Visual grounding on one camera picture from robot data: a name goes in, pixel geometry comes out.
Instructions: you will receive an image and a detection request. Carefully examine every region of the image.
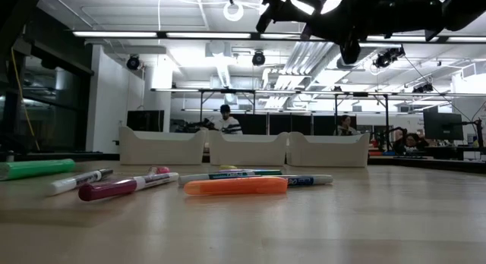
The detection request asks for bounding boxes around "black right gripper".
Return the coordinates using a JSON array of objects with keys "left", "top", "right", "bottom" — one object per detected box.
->
[{"left": 242, "top": 0, "right": 449, "bottom": 66}]

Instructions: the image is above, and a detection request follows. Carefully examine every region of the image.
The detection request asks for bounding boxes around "green-capped white marker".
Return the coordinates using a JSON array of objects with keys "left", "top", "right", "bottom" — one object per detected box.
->
[{"left": 177, "top": 169, "right": 284, "bottom": 187}]

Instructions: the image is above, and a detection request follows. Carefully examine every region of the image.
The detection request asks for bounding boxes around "orange slim highlighter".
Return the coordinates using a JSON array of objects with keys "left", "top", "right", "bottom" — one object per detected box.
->
[{"left": 183, "top": 176, "right": 289, "bottom": 197}]

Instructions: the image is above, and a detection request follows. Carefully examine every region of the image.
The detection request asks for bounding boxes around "magenta-capped white marker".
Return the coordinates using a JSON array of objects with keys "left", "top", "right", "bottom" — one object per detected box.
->
[{"left": 77, "top": 171, "right": 180, "bottom": 203}]

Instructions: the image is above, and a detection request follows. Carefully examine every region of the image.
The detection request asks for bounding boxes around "green highlighter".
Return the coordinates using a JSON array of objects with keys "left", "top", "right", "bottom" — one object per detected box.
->
[{"left": 0, "top": 158, "right": 76, "bottom": 182}]

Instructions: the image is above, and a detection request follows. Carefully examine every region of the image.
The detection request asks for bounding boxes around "long ceiling light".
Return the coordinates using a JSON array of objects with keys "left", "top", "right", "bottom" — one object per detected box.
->
[
  {"left": 71, "top": 30, "right": 159, "bottom": 39},
  {"left": 358, "top": 35, "right": 440, "bottom": 43},
  {"left": 166, "top": 31, "right": 252, "bottom": 39},
  {"left": 446, "top": 36, "right": 486, "bottom": 43},
  {"left": 260, "top": 33, "right": 305, "bottom": 40}
]

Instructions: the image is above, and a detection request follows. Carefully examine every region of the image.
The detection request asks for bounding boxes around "black metal rack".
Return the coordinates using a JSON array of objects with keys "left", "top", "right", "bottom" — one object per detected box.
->
[{"left": 151, "top": 87, "right": 392, "bottom": 136}]

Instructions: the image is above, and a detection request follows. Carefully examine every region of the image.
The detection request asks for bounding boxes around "person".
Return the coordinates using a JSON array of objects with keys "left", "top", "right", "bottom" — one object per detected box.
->
[
  {"left": 333, "top": 114, "right": 360, "bottom": 137},
  {"left": 207, "top": 103, "right": 244, "bottom": 135},
  {"left": 393, "top": 127, "right": 423, "bottom": 156}
]

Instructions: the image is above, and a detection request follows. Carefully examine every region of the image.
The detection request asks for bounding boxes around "white plastic bin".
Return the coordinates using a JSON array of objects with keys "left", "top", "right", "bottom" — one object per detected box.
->
[
  {"left": 286, "top": 131, "right": 371, "bottom": 168},
  {"left": 207, "top": 130, "right": 289, "bottom": 167},
  {"left": 118, "top": 126, "right": 208, "bottom": 166}
]

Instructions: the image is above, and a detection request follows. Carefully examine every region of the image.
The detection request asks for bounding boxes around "pink slim highlighter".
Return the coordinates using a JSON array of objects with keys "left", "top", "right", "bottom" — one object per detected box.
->
[{"left": 148, "top": 165, "right": 172, "bottom": 176}]

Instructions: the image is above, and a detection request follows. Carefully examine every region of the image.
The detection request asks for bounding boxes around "black monitor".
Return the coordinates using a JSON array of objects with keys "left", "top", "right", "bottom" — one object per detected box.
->
[{"left": 423, "top": 111, "right": 465, "bottom": 141}]

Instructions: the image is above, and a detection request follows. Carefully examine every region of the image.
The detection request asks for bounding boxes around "white ring light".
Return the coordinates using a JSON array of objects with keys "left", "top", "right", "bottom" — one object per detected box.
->
[{"left": 222, "top": 0, "right": 245, "bottom": 23}]

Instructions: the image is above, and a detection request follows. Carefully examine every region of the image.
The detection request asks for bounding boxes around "black partition wall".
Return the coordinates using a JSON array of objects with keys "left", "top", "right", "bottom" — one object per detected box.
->
[{"left": 242, "top": 112, "right": 337, "bottom": 136}]

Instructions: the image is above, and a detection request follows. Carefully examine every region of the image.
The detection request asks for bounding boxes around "yellow broom handle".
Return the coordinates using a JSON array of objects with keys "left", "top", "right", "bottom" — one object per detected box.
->
[{"left": 10, "top": 47, "right": 42, "bottom": 152}]

